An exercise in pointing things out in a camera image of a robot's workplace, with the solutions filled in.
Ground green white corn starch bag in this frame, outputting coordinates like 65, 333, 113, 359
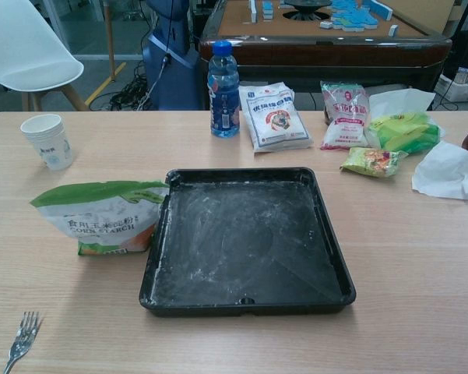
30, 179, 171, 257

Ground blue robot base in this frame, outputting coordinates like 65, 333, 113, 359
142, 0, 199, 111

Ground black plastic tray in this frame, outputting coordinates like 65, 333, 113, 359
139, 167, 357, 317

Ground white bag blue print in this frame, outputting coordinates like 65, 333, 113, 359
238, 81, 312, 153

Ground white bag pink print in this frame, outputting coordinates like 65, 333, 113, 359
319, 80, 371, 151

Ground white plastic bag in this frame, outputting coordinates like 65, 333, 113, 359
368, 88, 437, 122

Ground blue capped drink bottle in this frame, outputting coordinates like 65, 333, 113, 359
206, 40, 241, 139

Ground small green snack packet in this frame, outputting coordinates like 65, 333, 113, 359
339, 146, 409, 179

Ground brown mahjong table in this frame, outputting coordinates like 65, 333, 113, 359
198, 0, 452, 94

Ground upright mahjong tile row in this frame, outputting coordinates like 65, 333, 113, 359
248, 0, 276, 23

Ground green yellow plastic pack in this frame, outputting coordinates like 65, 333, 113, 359
368, 111, 447, 153

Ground white paper cup stack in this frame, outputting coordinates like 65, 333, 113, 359
20, 113, 76, 171

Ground black table centre dome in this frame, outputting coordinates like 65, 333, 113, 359
282, 0, 332, 23

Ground wooden pole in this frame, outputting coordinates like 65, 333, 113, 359
103, 0, 118, 81

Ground blue mahjong tile cluster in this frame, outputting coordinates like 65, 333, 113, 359
329, 0, 392, 31

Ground crumpled white tissue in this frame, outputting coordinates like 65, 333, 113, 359
411, 140, 468, 202

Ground cardboard box with clutter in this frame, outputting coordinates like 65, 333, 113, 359
435, 65, 468, 103

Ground white shell chair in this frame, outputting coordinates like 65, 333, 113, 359
0, 0, 91, 112

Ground silver metal fork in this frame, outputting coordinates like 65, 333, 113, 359
2, 310, 40, 374

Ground black floor cables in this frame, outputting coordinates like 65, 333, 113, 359
87, 65, 157, 112

